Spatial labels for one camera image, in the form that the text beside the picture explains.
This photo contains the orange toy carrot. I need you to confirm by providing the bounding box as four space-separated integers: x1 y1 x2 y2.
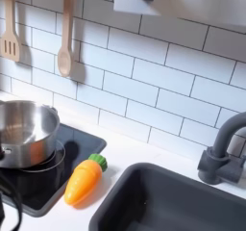
63 153 109 207

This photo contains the wooden spoon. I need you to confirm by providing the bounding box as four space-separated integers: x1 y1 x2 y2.
57 0 78 79

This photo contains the steel pot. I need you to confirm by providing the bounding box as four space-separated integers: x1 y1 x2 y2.
0 99 62 170

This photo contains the grey toy tap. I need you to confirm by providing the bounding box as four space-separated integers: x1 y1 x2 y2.
196 112 246 186

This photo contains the white toy microwave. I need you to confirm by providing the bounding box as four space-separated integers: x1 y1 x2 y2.
113 0 246 28

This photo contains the black toy stove hob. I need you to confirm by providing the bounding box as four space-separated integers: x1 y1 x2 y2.
0 122 108 218

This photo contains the grey toy sink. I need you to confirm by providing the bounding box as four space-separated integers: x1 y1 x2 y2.
88 162 246 231

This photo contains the slotted wooden spatula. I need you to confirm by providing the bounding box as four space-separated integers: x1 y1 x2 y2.
0 0 21 63

